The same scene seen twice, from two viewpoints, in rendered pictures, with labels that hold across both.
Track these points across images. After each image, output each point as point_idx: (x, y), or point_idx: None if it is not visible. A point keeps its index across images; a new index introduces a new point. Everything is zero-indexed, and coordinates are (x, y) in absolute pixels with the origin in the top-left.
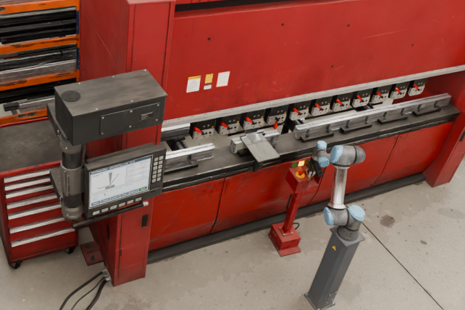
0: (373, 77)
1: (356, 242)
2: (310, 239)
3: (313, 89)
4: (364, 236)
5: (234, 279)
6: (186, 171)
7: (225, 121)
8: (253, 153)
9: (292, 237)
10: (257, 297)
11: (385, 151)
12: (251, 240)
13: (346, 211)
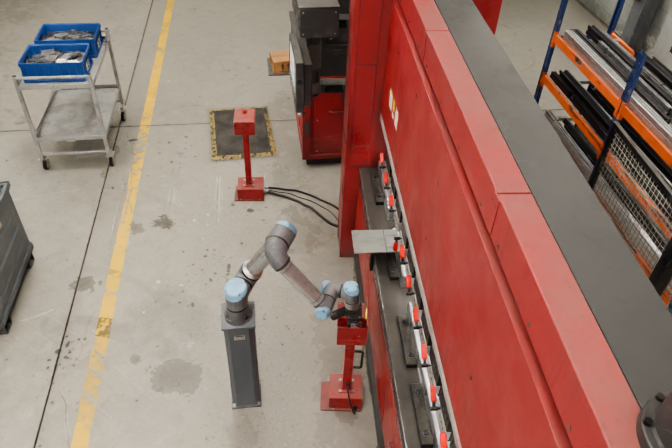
0: (441, 350)
1: (221, 315)
2: (335, 432)
3: (416, 251)
4: (223, 329)
5: (309, 324)
6: (370, 195)
7: (391, 180)
8: (366, 231)
9: (333, 388)
10: (278, 335)
11: None
12: (356, 361)
13: (240, 276)
